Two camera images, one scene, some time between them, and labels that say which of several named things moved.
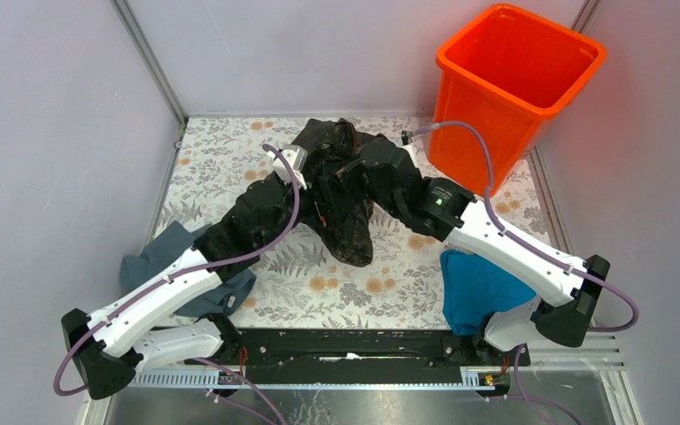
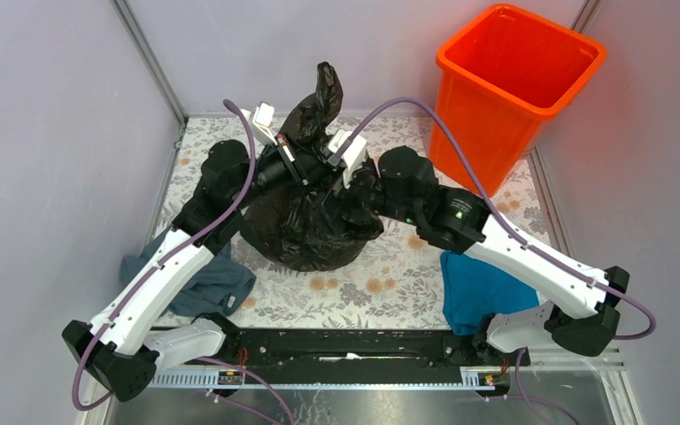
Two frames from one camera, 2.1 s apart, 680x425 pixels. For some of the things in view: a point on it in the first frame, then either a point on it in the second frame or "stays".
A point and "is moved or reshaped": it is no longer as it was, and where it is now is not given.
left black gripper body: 313,212 to 282,166
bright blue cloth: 474,289 stays
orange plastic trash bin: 511,74 stays
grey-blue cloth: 227,299 stays
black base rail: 369,347 stays
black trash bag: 338,199 is moved or reshaped
